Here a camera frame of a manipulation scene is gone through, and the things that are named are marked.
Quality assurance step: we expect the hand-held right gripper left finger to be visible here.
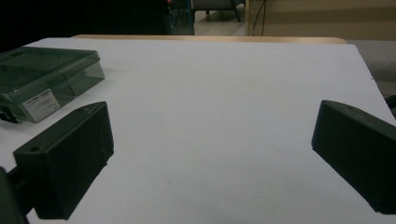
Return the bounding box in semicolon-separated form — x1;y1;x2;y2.
12;101;115;221

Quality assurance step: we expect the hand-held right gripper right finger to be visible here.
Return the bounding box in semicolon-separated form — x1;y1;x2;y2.
311;99;396;216

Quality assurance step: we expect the grey transparent plastic compartment box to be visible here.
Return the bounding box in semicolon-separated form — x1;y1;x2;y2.
0;46;106;124

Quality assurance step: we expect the beige wooden cabinet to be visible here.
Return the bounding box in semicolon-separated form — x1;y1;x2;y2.
245;0;396;41

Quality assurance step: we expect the dark stand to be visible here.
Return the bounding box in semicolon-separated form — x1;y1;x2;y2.
163;0;196;35

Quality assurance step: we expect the grey chair with dark legs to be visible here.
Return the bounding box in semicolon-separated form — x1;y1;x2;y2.
191;0;246;23

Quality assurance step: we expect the black cable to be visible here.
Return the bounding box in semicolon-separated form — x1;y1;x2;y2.
251;0;267;37

